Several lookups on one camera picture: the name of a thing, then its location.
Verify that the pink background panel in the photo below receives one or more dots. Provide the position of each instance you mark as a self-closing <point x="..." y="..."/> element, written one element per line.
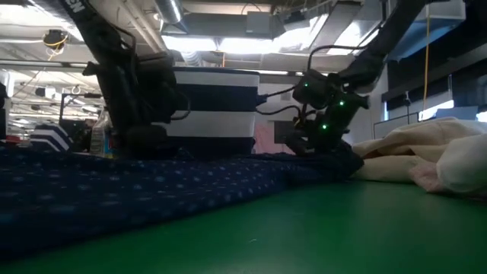
<point x="264" y="139"/>

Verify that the pink button shirt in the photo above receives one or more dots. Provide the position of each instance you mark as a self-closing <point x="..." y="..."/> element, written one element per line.
<point x="428" y="179"/>

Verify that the green table mat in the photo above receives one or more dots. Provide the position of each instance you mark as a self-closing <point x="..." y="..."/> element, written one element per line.
<point x="304" y="236"/>

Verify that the white ceiling air unit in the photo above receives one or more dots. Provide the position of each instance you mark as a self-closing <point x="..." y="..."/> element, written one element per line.
<point x="437" y="23"/>

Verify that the navy dotted shirt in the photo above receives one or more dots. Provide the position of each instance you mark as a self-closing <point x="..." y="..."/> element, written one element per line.
<point x="133" y="190"/>

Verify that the white button shirt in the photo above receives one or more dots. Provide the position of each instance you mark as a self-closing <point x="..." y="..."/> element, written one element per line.
<point x="464" y="163"/>

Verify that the light wooden desk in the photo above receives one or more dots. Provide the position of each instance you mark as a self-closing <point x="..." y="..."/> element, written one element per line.
<point x="45" y="64"/>

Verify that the black computer monitor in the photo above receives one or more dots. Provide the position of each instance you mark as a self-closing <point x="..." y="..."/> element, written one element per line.
<point x="283" y="133"/>

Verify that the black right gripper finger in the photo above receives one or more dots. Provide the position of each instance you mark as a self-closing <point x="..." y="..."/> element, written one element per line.
<point x="302" y="142"/>
<point x="331" y="141"/>

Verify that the small black stand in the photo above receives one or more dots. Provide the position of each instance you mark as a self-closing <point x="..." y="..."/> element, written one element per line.
<point x="407" y="106"/>

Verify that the navy white striped laundry basket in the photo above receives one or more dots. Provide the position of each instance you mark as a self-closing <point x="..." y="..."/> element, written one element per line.
<point x="220" y="110"/>

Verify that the smooth silver ventilation duct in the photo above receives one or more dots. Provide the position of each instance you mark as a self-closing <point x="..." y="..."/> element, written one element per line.
<point x="169" y="11"/>

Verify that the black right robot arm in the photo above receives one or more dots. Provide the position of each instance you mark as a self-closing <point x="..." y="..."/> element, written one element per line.
<point x="384" y="42"/>

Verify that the cream shirt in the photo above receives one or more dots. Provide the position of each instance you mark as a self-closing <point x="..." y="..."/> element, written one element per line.
<point x="403" y="152"/>

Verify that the bright ceiling light panel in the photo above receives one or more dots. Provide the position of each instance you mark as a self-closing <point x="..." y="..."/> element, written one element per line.
<point x="228" y="45"/>

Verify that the metal framed panel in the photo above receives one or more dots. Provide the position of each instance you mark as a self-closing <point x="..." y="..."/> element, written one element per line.
<point x="392" y="127"/>

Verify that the small striped storage basket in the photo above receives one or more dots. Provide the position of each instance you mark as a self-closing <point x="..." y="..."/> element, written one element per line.
<point x="51" y="137"/>

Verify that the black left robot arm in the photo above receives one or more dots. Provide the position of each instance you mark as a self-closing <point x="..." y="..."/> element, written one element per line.
<point x="106" y="49"/>

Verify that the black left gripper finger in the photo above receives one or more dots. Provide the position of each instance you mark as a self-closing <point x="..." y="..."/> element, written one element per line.
<point x="146" y="142"/>

